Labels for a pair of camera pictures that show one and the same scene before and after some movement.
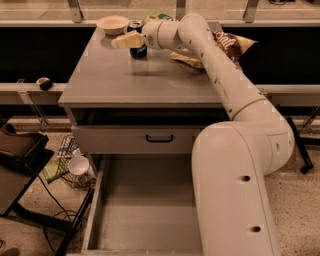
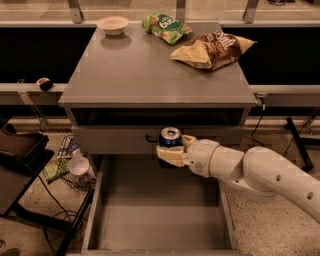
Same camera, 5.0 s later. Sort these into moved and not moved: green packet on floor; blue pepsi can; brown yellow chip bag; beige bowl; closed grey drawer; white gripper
Moved: white gripper; blue pepsi can
Not moved: beige bowl; green packet on floor; brown yellow chip bag; closed grey drawer
